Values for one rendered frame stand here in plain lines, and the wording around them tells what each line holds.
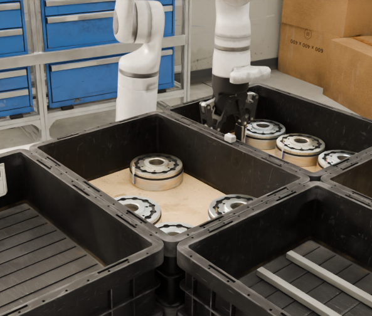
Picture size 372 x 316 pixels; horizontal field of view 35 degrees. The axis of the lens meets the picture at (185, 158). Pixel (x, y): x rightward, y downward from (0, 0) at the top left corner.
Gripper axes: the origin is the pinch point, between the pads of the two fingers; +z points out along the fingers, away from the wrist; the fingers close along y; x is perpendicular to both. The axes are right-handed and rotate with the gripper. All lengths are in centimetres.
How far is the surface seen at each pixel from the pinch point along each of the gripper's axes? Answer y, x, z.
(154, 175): 21.3, 5.8, 1.0
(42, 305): 55, 38, -5
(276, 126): -14.5, -0.9, 0.6
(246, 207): 22.2, 32.9, -5.5
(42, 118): -22, -175, 56
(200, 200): 16.2, 13.4, 4.2
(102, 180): 27.6, -3.2, 4.1
